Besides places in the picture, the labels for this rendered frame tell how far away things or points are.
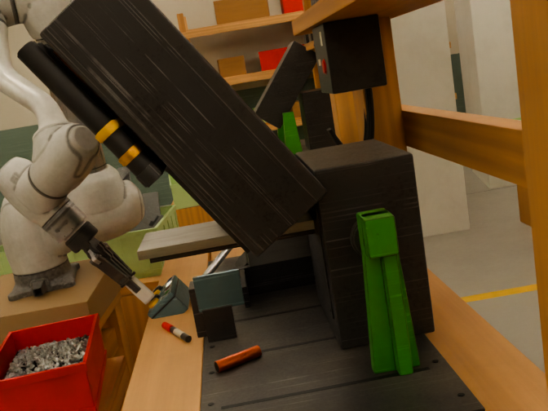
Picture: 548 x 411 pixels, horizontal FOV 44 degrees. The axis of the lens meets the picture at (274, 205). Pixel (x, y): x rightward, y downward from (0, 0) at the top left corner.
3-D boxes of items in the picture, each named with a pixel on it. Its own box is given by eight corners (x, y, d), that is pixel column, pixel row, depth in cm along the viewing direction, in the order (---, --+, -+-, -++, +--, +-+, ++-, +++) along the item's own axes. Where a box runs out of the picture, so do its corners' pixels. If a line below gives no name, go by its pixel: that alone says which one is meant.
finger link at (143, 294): (133, 275, 161) (132, 276, 160) (154, 295, 162) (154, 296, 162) (124, 284, 161) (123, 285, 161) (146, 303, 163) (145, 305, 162)
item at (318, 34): (331, 95, 146) (320, 23, 143) (319, 93, 163) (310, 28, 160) (387, 85, 147) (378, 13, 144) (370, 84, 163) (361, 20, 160)
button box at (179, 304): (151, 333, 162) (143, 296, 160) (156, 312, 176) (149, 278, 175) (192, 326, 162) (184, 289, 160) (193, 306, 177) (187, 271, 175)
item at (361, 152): (339, 351, 126) (311, 170, 120) (315, 298, 156) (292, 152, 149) (435, 332, 127) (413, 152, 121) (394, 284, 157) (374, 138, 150)
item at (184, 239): (139, 267, 130) (136, 251, 130) (148, 246, 146) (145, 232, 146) (339, 230, 132) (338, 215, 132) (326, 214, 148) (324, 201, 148)
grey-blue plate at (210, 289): (205, 343, 141) (192, 278, 138) (205, 339, 143) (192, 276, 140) (250, 334, 141) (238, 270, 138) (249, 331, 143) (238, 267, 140)
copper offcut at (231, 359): (220, 374, 125) (218, 363, 124) (214, 370, 127) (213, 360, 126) (262, 357, 129) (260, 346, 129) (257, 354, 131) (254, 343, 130)
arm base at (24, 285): (5, 307, 182) (-2, 288, 181) (19, 280, 203) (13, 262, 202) (73, 290, 184) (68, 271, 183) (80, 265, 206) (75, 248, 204)
